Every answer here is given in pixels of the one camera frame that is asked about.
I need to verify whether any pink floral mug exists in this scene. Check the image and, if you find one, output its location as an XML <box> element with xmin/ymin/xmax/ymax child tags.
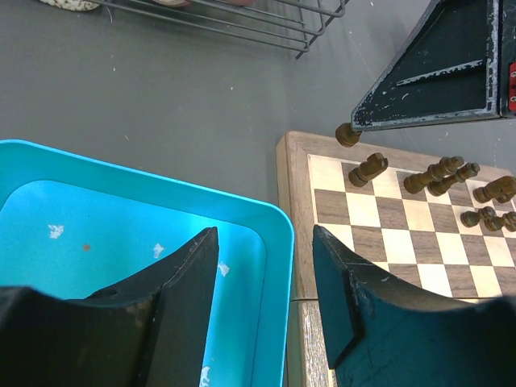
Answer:
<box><xmin>153</xmin><ymin>0</ymin><xmax>190</xmax><ymax>8</ymax></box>

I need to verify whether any black wire dish rack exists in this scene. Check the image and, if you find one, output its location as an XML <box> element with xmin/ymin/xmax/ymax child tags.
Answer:
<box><xmin>96</xmin><ymin>1</ymin><xmax>347</xmax><ymax>59</ymax></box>

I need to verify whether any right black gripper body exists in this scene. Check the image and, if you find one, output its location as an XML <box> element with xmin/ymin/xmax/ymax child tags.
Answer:
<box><xmin>498</xmin><ymin>0</ymin><xmax>515</xmax><ymax>119</ymax></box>

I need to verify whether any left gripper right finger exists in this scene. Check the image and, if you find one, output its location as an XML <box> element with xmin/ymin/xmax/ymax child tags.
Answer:
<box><xmin>313</xmin><ymin>225</ymin><xmax>484</xmax><ymax>386</ymax></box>

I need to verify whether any dark queen chess piece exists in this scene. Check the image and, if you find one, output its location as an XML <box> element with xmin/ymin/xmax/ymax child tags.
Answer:
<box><xmin>427</xmin><ymin>162</ymin><xmax>481</xmax><ymax>197</ymax></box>

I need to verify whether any wooden chess board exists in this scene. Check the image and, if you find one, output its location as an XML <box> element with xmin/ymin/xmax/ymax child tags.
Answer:
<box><xmin>276</xmin><ymin>131</ymin><xmax>515</xmax><ymax>386</ymax></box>

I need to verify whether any grey speckled plate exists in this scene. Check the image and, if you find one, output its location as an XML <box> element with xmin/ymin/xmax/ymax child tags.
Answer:
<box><xmin>40</xmin><ymin>0</ymin><xmax>99</xmax><ymax>12</ymax></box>

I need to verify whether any blue plastic tray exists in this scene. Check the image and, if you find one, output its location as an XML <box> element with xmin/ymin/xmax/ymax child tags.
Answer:
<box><xmin>1</xmin><ymin>139</ymin><xmax>294</xmax><ymax>386</ymax></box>

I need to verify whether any dark rook chess piece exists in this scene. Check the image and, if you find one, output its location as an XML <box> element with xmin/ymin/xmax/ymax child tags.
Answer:
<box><xmin>335</xmin><ymin>123</ymin><xmax>362</xmax><ymax>148</ymax></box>

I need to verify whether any dark king chess piece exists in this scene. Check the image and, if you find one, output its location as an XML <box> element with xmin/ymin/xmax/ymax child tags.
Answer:
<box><xmin>404</xmin><ymin>156</ymin><xmax>464</xmax><ymax>194</ymax></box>

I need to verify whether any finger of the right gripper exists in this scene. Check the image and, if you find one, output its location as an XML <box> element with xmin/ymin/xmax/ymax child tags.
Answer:
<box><xmin>351</xmin><ymin>1</ymin><xmax>501</xmax><ymax>132</ymax></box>

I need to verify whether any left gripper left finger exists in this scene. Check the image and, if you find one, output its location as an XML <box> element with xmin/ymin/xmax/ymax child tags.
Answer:
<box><xmin>66</xmin><ymin>227</ymin><xmax>218</xmax><ymax>386</ymax></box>

